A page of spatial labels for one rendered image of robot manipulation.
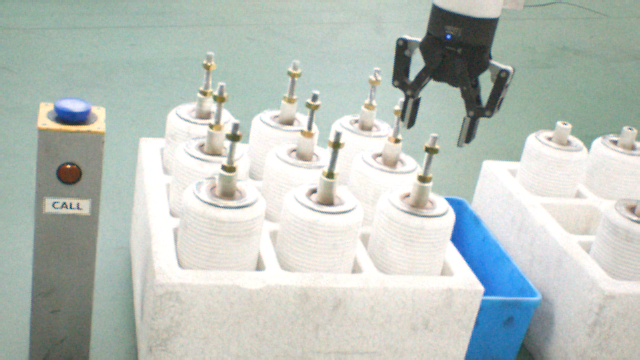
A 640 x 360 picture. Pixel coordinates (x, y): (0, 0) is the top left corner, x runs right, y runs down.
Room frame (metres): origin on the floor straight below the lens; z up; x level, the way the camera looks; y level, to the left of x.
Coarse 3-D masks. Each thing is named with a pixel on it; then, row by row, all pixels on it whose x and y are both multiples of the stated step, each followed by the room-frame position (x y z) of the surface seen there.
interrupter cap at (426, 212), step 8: (392, 192) 0.97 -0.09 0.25; (400, 192) 0.97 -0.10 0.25; (408, 192) 0.98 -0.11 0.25; (432, 192) 0.99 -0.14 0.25; (392, 200) 0.94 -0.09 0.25; (400, 200) 0.95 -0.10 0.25; (408, 200) 0.96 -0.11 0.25; (432, 200) 0.97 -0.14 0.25; (440, 200) 0.97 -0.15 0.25; (400, 208) 0.93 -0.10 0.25; (408, 208) 0.93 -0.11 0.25; (416, 208) 0.94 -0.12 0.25; (424, 208) 0.95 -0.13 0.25; (432, 208) 0.95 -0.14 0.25; (440, 208) 0.95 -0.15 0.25; (448, 208) 0.95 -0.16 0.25; (424, 216) 0.92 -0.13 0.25; (432, 216) 0.92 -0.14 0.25; (440, 216) 0.93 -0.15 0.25
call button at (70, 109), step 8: (56, 104) 0.86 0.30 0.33; (64, 104) 0.87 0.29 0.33; (72, 104) 0.87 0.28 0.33; (80, 104) 0.87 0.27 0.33; (88, 104) 0.88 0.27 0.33; (64, 112) 0.85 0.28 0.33; (72, 112) 0.86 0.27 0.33; (80, 112) 0.86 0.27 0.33; (88, 112) 0.87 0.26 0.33; (64, 120) 0.86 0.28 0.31; (72, 120) 0.86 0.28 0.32; (80, 120) 0.86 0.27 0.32
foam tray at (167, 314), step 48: (144, 144) 1.13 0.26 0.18; (240, 144) 1.20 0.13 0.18; (144, 192) 1.00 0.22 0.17; (144, 240) 0.95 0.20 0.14; (144, 288) 0.89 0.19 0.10; (192, 288) 0.80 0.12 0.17; (240, 288) 0.82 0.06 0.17; (288, 288) 0.83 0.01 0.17; (336, 288) 0.85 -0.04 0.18; (384, 288) 0.87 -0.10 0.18; (432, 288) 0.89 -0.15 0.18; (480, 288) 0.91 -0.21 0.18; (144, 336) 0.84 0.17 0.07; (192, 336) 0.80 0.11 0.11; (240, 336) 0.82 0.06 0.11; (288, 336) 0.84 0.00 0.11; (336, 336) 0.85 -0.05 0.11; (384, 336) 0.87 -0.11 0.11; (432, 336) 0.89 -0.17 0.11
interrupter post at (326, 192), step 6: (324, 180) 0.91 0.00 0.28; (330, 180) 0.91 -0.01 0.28; (336, 180) 0.91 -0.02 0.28; (318, 186) 0.92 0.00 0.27; (324, 186) 0.91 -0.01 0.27; (330, 186) 0.91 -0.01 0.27; (336, 186) 0.92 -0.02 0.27; (318, 192) 0.91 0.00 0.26; (324, 192) 0.91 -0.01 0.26; (330, 192) 0.91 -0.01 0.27; (318, 198) 0.91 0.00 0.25; (324, 198) 0.91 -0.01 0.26; (330, 198) 0.91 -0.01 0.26
